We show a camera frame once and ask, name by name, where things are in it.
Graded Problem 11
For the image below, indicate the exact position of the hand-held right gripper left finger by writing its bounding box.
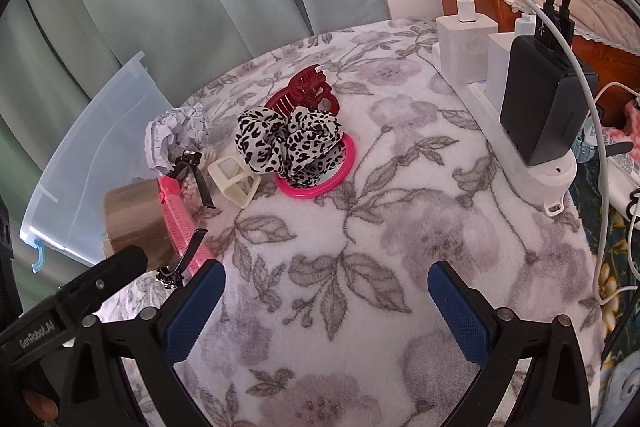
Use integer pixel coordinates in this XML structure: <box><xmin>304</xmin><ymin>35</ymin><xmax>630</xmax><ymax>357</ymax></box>
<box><xmin>65</xmin><ymin>259</ymin><xmax>227</xmax><ymax>427</ymax></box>

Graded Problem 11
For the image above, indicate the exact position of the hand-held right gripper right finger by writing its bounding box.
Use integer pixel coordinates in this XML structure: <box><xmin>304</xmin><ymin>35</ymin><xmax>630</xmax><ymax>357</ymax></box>
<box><xmin>429</xmin><ymin>260</ymin><xmax>593</xmax><ymax>427</ymax></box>

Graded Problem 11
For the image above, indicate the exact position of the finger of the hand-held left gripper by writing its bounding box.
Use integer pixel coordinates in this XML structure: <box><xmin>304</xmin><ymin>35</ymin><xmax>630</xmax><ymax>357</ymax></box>
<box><xmin>57</xmin><ymin>245</ymin><xmax>149</xmax><ymax>325</ymax></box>

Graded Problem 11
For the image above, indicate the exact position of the brown tape roll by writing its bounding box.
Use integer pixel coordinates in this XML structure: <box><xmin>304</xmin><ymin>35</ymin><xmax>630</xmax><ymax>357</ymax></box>
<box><xmin>102</xmin><ymin>179</ymin><xmax>183</xmax><ymax>270</ymax></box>

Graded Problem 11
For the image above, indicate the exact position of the pink plastic hair roller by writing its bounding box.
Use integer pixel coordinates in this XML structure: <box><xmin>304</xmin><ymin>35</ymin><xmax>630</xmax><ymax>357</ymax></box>
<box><xmin>157</xmin><ymin>177</ymin><xmax>213</xmax><ymax>280</ymax></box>

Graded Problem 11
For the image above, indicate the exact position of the black headband with clips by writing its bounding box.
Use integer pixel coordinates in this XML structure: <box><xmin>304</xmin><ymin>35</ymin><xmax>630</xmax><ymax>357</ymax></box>
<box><xmin>156</xmin><ymin>151</ymin><xmax>217</xmax><ymax>290</ymax></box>

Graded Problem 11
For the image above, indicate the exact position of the clear plastic container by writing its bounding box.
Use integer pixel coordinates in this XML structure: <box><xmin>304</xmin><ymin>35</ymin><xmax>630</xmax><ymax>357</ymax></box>
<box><xmin>20</xmin><ymin>52</ymin><xmax>173</xmax><ymax>275</ymax></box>

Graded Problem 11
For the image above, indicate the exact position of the cream hair claw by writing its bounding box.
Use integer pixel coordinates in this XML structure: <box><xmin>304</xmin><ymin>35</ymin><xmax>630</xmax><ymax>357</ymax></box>
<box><xmin>206</xmin><ymin>153</ymin><xmax>262</xmax><ymax>208</ymax></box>

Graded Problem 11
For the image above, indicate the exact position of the white paper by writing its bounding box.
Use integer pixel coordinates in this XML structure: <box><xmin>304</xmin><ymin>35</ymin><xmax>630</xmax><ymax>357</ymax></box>
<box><xmin>145</xmin><ymin>103</ymin><xmax>211</xmax><ymax>175</ymax></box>

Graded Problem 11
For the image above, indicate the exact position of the pink round mirror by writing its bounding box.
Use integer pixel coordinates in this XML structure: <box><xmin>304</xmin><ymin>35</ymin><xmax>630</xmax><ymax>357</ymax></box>
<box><xmin>265</xmin><ymin>89</ymin><xmax>360</xmax><ymax>200</ymax></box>

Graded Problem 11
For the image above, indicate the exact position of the leopard print scrunchie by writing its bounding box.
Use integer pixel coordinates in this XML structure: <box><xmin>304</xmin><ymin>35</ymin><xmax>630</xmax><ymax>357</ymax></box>
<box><xmin>236</xmin><ymin>106</ymin><xmax>351</xmax><ymax>188</ymax></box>

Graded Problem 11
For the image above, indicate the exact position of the red hair claw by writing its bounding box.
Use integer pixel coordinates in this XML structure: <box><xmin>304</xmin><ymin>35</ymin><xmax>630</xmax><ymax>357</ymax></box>
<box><xmin>287</xmin><ymin>63</ymin><xmax>344</xmax><ymax>116</ymax></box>

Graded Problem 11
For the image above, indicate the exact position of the person's left hand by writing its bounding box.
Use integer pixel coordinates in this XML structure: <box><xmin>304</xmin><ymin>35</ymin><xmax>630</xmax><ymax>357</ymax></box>
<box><xmin>22</xmin><ymin>388</ymin><xmax>60</xmax><ymax>423</ymax></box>

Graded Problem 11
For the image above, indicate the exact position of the grey floral blanket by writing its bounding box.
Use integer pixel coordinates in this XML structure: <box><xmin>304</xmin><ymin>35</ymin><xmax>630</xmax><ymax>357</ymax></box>
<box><xmin>100</xmin><ymin>18</ymin><xmax>606</xmax><ymax>427</ymax></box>

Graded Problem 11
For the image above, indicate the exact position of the white power strip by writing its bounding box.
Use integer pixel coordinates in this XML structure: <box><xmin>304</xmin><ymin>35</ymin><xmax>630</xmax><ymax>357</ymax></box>
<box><xmin>432</xmin><ymin>42</ymin><xmax>578</xmax><ymax>218</ymax></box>

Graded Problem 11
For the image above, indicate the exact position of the dark floral cloth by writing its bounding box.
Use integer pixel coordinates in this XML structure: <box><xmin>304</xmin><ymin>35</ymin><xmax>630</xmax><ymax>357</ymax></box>
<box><xmin>567</xmin><ymin>142</ymin><xmax>640</xmax><ymax>358</ymax></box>

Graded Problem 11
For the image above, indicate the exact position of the black charger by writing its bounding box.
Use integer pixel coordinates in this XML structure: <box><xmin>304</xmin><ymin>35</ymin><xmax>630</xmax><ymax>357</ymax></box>
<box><xmin>499</xmin><ymin>34</ymin><xmax>600</xmax><ymax>166</ymax></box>

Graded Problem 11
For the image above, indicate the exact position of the white charger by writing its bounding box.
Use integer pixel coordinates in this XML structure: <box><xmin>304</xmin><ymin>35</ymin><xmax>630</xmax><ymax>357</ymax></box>
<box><xmin>436</xmin><ymin>0</ymin><xmax>500</xmax><ymax>86</ymax></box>
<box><xmin>487</xmin><ymin>13</ymin><xmax>538</xmax><ymax>108</ymax></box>

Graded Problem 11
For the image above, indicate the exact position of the brown wooden bed frame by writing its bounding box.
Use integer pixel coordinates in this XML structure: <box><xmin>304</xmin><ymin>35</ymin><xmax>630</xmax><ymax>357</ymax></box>
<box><xmin>434</xmin><ymin>0</ymin><xmax>640</xmax><ymax>80</ymax></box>

